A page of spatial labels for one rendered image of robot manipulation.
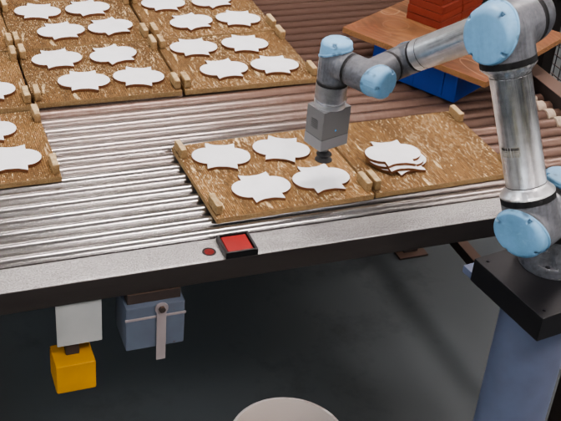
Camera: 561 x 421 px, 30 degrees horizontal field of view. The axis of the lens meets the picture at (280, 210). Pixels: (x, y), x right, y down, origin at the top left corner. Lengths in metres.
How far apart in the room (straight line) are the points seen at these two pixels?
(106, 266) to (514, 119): 0.92
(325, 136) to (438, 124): 0.54
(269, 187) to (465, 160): 0.56
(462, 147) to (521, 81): 0.74
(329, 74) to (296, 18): 1.16
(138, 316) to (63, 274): 0.19
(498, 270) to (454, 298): 1.47
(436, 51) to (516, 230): 0.45
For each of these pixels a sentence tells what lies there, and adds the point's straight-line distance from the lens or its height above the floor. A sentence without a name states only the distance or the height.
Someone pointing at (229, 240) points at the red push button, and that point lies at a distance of 2.37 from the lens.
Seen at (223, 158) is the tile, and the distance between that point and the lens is 2.65.
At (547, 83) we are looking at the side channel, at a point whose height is 0.95.
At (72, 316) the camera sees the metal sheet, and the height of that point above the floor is 0.82.
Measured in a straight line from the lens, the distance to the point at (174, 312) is 2.36.
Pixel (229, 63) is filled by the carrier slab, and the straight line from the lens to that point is 3.14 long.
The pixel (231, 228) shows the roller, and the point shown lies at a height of 0.92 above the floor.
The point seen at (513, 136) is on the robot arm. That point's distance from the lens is 2.16.
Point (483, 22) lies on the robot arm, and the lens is 2.10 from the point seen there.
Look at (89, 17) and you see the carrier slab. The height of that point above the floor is 0.94.
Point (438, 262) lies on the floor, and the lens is 4.03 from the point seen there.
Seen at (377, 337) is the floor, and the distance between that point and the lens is 3.62.
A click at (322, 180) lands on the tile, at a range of 2.59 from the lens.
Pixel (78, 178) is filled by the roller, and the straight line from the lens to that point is 2.60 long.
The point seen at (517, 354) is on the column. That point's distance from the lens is 2.53.
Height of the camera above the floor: 2.27
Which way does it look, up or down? 33 degrees down
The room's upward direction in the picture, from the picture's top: 5 degrees clockwise
